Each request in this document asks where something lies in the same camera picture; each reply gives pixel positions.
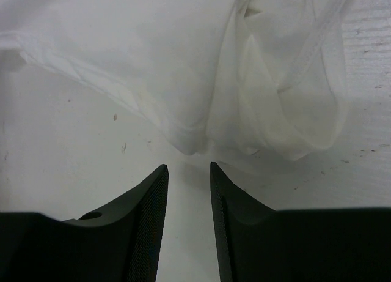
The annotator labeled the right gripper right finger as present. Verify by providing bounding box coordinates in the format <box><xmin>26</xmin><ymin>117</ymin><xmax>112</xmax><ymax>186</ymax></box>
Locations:
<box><xmin>210</xmin><ymin>163</ymin><xmax>390</xmax><ymax>281</ymax></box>

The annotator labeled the white tank top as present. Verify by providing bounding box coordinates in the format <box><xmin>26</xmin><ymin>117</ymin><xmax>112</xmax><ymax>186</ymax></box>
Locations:
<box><xmin>1</xmin><ymin>0</ymin><xmax>348</xmax><ymax>160</ymax></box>

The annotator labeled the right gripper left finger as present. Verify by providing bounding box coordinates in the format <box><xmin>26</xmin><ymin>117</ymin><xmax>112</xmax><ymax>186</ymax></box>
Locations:
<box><xmin>1</xmin><ymin>165</ymin><xmax>169</xmax><ymax>281</ymax></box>

